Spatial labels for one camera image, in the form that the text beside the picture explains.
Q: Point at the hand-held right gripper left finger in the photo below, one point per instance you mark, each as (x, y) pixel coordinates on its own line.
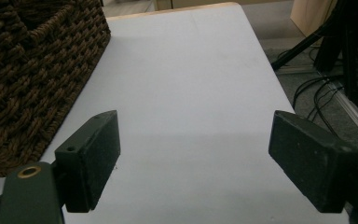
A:
(88, 161)

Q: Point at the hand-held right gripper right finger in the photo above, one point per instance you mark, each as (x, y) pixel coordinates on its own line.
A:
(310, 158)

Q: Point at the brown woven wicker basket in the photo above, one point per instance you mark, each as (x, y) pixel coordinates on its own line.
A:
(28, 74)

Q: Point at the light wooden cabinet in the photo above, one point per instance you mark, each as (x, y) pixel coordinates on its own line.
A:
(310, 15)

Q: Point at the aluminium rail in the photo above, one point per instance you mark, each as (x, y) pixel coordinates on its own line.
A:
(355, 112)

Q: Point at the black tripod stand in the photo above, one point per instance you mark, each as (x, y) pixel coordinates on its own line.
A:
(332, 40)

